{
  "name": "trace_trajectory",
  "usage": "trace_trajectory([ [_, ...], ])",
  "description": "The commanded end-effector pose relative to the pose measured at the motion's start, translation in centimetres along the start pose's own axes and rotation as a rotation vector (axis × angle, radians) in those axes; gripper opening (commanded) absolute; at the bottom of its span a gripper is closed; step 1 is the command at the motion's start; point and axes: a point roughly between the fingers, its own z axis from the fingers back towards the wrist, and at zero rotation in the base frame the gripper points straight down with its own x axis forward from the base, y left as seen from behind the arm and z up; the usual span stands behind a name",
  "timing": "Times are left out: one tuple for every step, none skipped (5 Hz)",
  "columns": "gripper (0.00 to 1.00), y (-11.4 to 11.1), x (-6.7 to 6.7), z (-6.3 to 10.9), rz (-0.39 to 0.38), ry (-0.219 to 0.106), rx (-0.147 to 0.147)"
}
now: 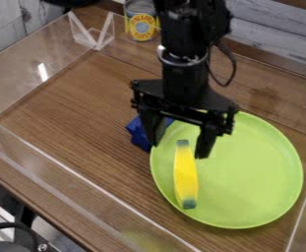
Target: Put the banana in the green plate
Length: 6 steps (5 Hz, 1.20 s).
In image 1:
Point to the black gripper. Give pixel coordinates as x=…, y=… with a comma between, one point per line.
x=182, y=96

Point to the yellow toy banana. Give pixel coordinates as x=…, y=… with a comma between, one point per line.
x=185, y=176

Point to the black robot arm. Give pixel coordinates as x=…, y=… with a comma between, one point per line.
x=193, y=25

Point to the green plastic plate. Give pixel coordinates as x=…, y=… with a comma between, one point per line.
x=251, y=179

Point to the blue plastic block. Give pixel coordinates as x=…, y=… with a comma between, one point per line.
x=137, y=132

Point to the yellow labelled tin can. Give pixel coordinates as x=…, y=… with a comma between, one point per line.
x=141, y=20

